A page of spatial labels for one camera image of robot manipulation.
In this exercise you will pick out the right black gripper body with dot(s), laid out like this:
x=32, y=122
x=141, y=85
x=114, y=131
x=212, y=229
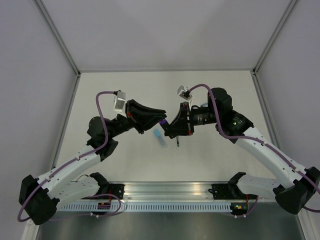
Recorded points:
x=190, y=129

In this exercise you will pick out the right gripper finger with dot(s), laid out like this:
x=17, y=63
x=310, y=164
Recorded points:
x=180, y=121
x=172, y=132

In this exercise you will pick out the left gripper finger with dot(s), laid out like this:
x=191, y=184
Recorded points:
x=146, y=122
x=138, y=110

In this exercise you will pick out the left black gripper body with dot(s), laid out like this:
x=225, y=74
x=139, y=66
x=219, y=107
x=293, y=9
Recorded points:
x=133, y=119

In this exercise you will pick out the purple highlighter cap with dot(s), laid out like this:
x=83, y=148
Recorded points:
x=163, y=122

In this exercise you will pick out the green pen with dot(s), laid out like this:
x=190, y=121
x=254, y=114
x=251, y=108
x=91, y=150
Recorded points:
x=177, y=141

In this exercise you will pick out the blue marker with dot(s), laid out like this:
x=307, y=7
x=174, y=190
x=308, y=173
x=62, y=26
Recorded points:
x=162, y=142

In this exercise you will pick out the black purple highlighter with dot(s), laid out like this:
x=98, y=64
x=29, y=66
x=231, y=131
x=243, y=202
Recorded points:
x=165, y=127

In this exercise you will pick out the blue marker cap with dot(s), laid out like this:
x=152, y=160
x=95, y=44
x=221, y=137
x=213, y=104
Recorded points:
x=157, y=133

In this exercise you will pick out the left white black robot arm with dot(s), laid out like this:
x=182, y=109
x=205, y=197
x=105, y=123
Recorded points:
x=40, y=197

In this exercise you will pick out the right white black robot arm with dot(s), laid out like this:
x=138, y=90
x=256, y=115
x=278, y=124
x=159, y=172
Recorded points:
x=293, y=184

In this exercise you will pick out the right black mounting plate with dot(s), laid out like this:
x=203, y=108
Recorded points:
x=224, y=191

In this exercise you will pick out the black mounting plate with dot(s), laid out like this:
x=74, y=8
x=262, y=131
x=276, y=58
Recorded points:
x=224, y=191
x=117, y=189

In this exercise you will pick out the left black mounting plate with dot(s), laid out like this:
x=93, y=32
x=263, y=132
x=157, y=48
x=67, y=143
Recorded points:
x=117, y=189

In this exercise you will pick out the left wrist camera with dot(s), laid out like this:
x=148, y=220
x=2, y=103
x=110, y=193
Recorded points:
x=119, y=102

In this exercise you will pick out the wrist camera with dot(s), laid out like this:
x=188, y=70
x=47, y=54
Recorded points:
x=184, y=93
x=119, y=102

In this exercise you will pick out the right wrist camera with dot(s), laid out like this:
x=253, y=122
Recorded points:
x=184, y=93

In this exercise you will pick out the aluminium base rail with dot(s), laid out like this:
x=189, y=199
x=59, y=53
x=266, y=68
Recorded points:
x=168, y=191

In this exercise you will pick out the white slotted cable duct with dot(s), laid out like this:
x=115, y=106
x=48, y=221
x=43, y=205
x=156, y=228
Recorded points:
x=149, y=207

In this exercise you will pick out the left aluminium frame post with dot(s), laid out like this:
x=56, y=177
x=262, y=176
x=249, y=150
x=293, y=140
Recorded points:
x=43, y=11

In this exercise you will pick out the aluminium frame post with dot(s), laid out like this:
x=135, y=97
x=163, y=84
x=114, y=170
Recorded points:
x=43, y=11
x=275, y=34

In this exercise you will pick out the right aluminium frame post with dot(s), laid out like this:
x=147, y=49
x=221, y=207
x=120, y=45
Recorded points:
x=275, y=34

